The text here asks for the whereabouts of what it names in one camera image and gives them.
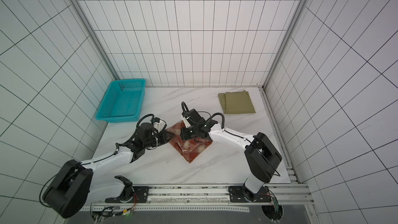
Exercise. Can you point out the teal plastic basket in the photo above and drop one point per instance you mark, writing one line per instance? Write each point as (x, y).
(122, 101)

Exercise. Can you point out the red plaid skirt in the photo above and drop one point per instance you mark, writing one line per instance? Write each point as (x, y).
(188, 149)

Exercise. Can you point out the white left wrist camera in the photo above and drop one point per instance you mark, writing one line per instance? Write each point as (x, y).
(159, 124)

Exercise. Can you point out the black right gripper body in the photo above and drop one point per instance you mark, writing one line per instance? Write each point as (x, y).
(187, 133)

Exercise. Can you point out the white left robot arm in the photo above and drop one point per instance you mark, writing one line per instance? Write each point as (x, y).
(79, 183)

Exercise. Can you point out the electronics board with wires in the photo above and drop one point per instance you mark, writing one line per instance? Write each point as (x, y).
(109, 211)

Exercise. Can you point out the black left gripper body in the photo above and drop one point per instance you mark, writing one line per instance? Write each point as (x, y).
(162, 137)

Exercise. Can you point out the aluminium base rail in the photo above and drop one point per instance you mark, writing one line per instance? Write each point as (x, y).
(200, 197)

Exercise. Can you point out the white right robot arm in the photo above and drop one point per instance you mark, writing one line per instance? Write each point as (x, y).
(262, 156)

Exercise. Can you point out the olive green skirt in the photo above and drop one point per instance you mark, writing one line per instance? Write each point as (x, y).
(236, 103)

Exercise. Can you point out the aluminium corner post left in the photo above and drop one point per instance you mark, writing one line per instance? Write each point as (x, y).
(98, 47)

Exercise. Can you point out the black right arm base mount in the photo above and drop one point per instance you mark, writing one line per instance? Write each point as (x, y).
(240, 194)

